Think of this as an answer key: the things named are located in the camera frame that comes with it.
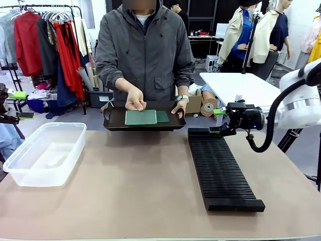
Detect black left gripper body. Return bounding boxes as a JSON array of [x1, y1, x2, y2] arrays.
[[0, 84, 10, 113]]

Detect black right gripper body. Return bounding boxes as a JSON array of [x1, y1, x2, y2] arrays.
[[232, 102, 265, 131]]

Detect large green PCB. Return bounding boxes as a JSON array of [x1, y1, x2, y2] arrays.
[[124, 109, 158, 126]]

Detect black plastic tray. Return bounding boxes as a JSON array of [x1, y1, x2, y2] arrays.
[[101, 100, 187, 132]]

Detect person's left forearm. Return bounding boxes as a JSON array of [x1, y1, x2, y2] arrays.
[[173, 61, 196, 97]]

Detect person's right forearm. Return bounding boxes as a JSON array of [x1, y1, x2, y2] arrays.
[[95, 56, 127, 89]]

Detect person's left hand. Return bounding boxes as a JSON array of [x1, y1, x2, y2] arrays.
[[171, 100, 189, 118]]

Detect person's right hand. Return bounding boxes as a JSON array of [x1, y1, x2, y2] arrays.
[[114, 77, 147, 111]]

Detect brown cardboard spool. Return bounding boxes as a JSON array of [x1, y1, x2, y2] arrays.
[[200, 97, 219, 118]]

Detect dark blue cloth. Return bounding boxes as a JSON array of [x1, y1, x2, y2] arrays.
[[26, 98, 46, 114]]

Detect white cloth pile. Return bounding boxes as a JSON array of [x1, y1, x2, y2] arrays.
[[29, 88, 57, 100]]

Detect brown cardboard box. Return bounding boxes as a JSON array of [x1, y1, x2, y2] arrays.
[[185, 89, 203, 115]]

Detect light blue fabric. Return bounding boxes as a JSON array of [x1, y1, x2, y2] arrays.
[[0, 122, 26, 162]]

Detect white folding table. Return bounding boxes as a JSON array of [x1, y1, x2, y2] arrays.
[[199, 72, 281, 111]]

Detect black slotted PCB rack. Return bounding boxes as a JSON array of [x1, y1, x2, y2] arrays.
[[187, 128, 266, 212]]

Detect clear plastic box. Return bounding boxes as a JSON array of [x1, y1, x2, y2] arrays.
[[3, 122, 87, 187]]

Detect black stand legs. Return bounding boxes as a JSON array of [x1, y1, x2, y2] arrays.
[[276, 128, 321, 192]]

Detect dark grey hanging coat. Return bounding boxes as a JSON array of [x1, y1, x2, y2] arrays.
[[37, 17, 60, 79]]

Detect blue denim hanging garment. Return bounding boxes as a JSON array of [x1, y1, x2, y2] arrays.
[[57, 60, 79, 108]]

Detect white open shelf box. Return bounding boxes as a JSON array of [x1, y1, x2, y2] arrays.
[[205, 55, 222, 74]]

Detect red hanging jacket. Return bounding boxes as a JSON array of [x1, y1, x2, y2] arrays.
[[14, 11, 44, 77]]

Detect black office chair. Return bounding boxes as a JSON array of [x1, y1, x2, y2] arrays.
[[253, 51, 280, 81]]

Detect light grey hanging garment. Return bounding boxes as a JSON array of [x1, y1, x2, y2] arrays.
[[0, 10, 17, 64]]

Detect long red hanging dress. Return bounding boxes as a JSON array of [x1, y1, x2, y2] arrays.
[[53, 21, 85, 100]]

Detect white paper roll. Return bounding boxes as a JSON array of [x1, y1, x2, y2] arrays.
[[76, 68, 94, 92]]

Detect black tripod pole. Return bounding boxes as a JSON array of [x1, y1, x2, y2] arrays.
[[241, 10, 260, 75]]

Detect grey storage bin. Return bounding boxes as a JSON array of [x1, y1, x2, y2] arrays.
[[89, 90, 114, 109]]

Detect mannequin with blue shirt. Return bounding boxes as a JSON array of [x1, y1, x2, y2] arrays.
[[217, 0, 256, 69]]

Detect cream hanging garment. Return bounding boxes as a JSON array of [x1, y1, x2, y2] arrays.
[[74, 16, 89, 57]]

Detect person in grey jacket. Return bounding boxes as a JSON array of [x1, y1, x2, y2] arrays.
[[94, 0, 196, 101]]

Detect mannequin with navy shirt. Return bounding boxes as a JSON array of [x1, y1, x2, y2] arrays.
[[252, 0, 293, 65]]

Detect yellow garment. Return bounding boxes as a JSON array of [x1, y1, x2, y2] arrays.
[[307, 32, 321, 65]]

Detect black metal clothes rack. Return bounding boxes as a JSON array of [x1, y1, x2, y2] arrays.
[[0, 4, 87, 115]]

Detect person in black shirt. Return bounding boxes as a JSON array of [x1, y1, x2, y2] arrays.
[[169, 0, 190, 36]]

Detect pink fluffy garment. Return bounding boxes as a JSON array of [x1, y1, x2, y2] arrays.
[[299, 15, 321, 55]]

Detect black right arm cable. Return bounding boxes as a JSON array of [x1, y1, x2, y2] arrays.
[[245, 64, 321, 153]]

